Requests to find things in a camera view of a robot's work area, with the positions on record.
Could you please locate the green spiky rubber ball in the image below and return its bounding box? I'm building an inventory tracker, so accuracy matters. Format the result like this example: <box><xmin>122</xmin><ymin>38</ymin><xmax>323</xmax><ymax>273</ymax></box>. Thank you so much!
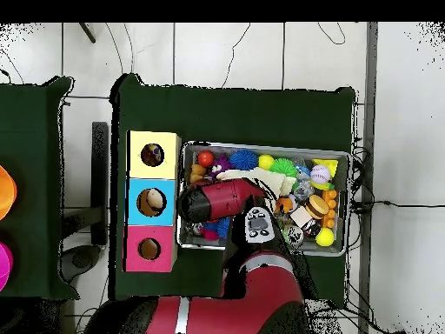
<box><xmin>269</xmin><ymin>157</ymin><xmax>299</xmax><ymax>177</ymax></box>

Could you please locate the wooden box with three holes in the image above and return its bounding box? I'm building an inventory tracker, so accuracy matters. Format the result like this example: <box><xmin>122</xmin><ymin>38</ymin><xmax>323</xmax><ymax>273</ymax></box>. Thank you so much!
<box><xmin>123</xmin><ymin>130</ymin><xmax>183</xmax><ymax>273</ymax></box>

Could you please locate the white baseball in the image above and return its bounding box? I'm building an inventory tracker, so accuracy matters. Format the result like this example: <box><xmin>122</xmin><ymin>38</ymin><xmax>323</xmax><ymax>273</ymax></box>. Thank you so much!
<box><xmin>309</xmin><ymin>164</ymin><xmax>331</xmax><ymax>184</ymax></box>

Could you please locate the colourful patterned cloth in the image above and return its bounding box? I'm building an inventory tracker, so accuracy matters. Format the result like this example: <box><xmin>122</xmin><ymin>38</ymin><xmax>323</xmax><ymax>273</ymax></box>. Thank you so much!
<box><xmin>141</xmin><ymin>144</ymin><xmax>164</xmax><ymax>167</ymax></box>

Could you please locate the silver mesh bin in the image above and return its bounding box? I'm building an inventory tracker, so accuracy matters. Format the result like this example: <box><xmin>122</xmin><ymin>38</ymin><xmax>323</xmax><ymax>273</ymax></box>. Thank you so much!
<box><xmin>176</xmin><ymin>140</ymin><xmax>352</xmax><ymax>257</ymax></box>

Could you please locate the plain wooden cube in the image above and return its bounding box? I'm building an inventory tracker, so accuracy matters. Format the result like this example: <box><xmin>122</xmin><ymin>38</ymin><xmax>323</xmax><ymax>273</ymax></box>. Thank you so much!
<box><xmin>289</xmin><ymin>205</ymin><xmax>313</xmax><ymax>228</ymax></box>

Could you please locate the round wooden burger toy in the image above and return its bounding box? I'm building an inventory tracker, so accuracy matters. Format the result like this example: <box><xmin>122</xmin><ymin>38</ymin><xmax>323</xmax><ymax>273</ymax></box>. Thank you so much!
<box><xmin>304</xmin><ymin>194</ymin><xmax>329</xmax><ymax>220</ymax></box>

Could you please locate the black rod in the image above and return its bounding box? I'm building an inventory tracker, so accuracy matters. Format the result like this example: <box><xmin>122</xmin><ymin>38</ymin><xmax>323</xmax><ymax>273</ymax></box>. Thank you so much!
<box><xmin>78</xmin><ymin>22</ymin><xmax>96</xmax><ymax>43</ymax></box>

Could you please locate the yellow ball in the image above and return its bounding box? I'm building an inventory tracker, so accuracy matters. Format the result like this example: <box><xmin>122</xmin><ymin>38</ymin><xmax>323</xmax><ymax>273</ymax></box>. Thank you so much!
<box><xmin>315</xmin><ymin>227</ymin><xmax>335</xmax><ymax>247</ymax></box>
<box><xmin>257</xmin><ymin>153</ymin><xmax>276</xmax><ymax>170</ymax></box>

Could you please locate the orange round object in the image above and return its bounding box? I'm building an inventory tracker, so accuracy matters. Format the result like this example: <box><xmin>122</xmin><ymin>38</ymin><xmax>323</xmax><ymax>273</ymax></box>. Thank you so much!
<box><xmin>0</xmin><ymin>164</ymin><xmax>18</xmax><ymax>221</ymax></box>

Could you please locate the brown plush croissant toy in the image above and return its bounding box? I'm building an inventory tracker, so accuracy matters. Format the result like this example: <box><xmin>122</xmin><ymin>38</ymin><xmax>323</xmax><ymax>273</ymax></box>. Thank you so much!
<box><xmin>189</xmin><ymin>163</ymin><xmax>208</xmax><ymax>184</ymax></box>

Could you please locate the orange ball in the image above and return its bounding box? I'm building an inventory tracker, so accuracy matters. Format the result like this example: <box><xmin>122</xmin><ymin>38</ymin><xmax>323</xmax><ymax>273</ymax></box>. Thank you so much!
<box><xmin>197</xmin><ymin>150</ymin><xmax>216</xmax><ymax>169</ymax></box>

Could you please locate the dark green table cloth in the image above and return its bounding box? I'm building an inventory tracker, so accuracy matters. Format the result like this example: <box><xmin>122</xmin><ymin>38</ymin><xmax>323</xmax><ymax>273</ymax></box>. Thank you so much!
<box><xmin>109</xmin><ymin>73</ymin><xmax>357</xmax><ymax>309</ymax></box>

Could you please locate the green cloth side table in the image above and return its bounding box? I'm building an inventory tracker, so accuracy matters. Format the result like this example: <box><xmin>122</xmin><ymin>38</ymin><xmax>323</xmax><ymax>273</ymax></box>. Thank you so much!
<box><xmin>0</xmin><ymin>76</ymin><xmax>79</xmax><ymax>300</ymax></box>

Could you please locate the black floor cable with plug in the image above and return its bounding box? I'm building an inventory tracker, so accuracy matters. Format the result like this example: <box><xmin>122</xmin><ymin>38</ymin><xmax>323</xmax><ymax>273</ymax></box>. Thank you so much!
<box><xmin>350</xmin><ymin>199</ymin><xmax>445</xmax><ymax>213</ymax></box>

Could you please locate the blue spiky rubber ball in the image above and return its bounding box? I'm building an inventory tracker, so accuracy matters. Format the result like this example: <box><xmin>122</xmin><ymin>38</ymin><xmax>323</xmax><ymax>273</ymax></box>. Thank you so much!
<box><xmin>215</xmin><ymin>217</ymin><xmax>232</xmax><ymax>241</ymax></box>
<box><xmin>229</xmin><ymin>149</ymin><xmax>259</xmax><ymax>170</ymax></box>

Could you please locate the purple spiky monster ball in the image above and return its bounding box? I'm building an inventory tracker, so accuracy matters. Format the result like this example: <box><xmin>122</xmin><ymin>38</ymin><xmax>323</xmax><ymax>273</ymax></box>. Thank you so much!
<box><xmin>208</xmin><ymin>154</ymin><xmax>233</xmax><ymax>175</ymax></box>

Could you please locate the pink round object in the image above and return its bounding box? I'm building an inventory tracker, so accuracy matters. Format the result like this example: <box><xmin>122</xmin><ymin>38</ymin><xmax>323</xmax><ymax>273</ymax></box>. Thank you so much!
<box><xmin>0</xmin><ymin>241</ymin><xmax>14</xmax><ymax>291</ymax></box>

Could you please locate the cream waffle cloth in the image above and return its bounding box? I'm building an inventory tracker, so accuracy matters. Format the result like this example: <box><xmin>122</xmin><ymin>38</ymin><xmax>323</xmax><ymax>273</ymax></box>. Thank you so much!
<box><xmin>216</xmin><ymin>167</ymin><xmax>298</xmax><ymax>197</ymax></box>

